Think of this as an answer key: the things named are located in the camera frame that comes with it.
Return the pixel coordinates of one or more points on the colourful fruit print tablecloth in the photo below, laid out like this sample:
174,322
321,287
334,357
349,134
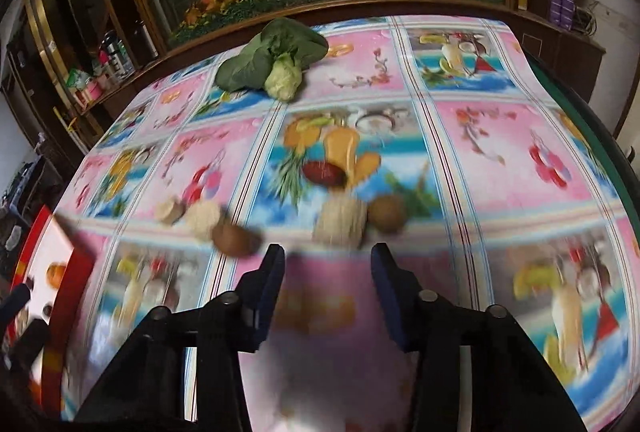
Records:
514,196

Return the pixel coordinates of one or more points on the orange tangerine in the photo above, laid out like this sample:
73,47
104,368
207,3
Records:
55,274

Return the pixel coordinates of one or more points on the green leafy vegetable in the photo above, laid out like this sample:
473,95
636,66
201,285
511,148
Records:
274,60

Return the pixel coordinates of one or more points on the purple bottles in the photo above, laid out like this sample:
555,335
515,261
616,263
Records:
561,13

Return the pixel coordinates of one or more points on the dark red jujube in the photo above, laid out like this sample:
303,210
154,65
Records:
325,174

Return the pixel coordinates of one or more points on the brown round longan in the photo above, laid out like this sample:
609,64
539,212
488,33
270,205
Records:
387,213

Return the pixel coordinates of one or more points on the red white tray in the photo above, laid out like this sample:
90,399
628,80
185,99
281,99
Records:
46,243

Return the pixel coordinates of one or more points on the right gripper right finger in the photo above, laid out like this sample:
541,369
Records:
476,370

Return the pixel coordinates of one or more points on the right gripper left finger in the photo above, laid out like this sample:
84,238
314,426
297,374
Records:
181,371

